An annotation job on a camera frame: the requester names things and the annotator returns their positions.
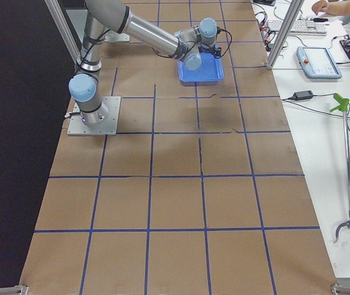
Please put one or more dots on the aluminium frame post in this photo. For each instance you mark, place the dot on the aluminium frame post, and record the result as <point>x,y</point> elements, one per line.
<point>65,28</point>
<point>289,19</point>

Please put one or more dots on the teach pendant tablet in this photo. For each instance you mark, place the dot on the teach pendant tablet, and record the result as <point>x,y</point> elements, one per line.
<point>318,63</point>

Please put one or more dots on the brown paper table cover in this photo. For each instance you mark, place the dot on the brown paper table cover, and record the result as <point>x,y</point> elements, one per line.
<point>200,192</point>

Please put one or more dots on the white keyboard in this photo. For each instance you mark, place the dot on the white keyboard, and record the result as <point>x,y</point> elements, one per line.
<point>300,27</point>

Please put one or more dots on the person's hand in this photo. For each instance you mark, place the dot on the person's hand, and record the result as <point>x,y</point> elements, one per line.
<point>320,6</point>

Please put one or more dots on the green handled reacher grabber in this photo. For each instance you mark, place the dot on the green handled reacher grabber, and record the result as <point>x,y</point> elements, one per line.
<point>343,107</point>

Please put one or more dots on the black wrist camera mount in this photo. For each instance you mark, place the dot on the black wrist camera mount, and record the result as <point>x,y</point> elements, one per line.
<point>214,51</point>

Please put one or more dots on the blue plastic tray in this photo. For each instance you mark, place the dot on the blue plastic tray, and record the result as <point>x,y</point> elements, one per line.
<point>200,67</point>

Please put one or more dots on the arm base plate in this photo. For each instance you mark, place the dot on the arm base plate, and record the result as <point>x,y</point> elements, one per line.
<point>104,121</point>

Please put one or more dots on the aluminium frame post left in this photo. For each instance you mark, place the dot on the aluminium frame post left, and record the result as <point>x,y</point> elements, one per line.
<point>65,28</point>

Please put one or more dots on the black power adapter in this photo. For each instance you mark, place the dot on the black power adapter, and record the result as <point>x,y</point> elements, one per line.
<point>303,95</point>

